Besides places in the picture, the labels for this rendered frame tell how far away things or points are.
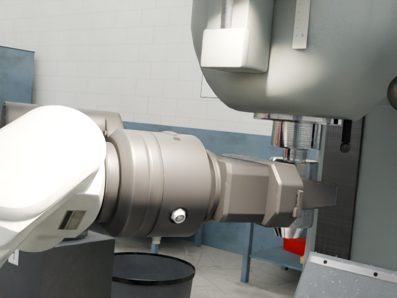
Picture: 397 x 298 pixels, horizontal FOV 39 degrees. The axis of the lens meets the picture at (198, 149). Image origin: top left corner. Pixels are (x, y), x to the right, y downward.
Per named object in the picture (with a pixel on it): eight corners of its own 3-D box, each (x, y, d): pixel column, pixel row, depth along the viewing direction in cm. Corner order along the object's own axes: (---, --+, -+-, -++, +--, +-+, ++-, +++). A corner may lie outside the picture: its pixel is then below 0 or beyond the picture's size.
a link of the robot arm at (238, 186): (310, 145, 47) (179, 133, 42) (298, 259, 47) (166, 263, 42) (234, 135, 58) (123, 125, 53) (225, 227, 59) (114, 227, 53)
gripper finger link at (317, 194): (329, 211, 54) (275, 210, 51) (333, 177, 53) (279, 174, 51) (341, 214, 52) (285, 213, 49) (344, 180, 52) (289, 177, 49)
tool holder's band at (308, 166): (309, 169, 57) (311, 159, 57) (324, 174, 52) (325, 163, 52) (263, 165, 56) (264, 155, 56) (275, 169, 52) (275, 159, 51)
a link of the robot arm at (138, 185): (174, 202, 42) (15, 198, 37) (129, 264, 50) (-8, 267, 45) (149, 86, 48) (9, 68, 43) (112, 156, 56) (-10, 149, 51)
